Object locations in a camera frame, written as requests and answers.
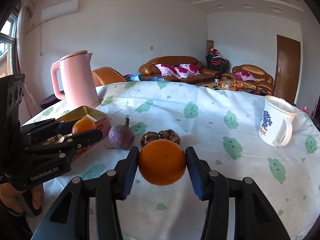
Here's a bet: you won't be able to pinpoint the small orange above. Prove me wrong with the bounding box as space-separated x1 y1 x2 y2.
72 118 96 135

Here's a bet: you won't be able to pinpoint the purple round turnip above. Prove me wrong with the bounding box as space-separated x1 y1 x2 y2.
108 116 135 150

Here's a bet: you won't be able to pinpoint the large orange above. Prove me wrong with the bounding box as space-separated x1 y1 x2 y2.
138 139 186 186

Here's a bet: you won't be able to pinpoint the person's left hand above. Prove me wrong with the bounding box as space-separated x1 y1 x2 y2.
0 182 45 214

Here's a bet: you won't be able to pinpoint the dark purple round stool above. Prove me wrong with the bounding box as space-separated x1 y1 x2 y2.
40 94 61 109

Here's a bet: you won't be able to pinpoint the pink metal tin box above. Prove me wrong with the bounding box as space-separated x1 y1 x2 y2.
42 105 111 145

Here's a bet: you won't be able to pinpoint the pink electric kettle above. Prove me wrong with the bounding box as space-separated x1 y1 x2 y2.
50 50 99 109

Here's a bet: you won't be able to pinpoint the white cloud-print tablecloth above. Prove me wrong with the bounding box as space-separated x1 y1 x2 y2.
21 80 320 240

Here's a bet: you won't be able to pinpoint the white mug blue print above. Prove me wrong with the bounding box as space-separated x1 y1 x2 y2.
258 95 299 147

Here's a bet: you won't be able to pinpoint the orange wooden chair back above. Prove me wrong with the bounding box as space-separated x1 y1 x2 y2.
92 67 126 87

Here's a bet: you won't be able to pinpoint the blue clothing pile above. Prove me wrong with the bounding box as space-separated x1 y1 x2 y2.
124 73 165 82

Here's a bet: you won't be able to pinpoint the wooden coffee table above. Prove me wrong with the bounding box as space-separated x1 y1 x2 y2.
197 79 255 94

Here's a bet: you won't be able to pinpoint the brown leather armchair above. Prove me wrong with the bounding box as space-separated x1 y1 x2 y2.
221 64 274 95

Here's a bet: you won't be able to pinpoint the brown leather long sofa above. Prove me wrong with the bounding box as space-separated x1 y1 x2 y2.
139 56 221 85

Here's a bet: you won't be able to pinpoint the stacked dark chairs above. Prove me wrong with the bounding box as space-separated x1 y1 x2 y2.
206 47 230 74

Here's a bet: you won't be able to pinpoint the brown wooden door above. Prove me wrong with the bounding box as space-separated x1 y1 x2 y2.
274 35 301 104

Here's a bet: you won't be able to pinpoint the window with frame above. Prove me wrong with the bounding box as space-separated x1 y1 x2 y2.
0 12 17 77

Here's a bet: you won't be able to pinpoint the white wall air conditioner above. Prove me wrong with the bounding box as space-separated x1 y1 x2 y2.
41 0 79 22

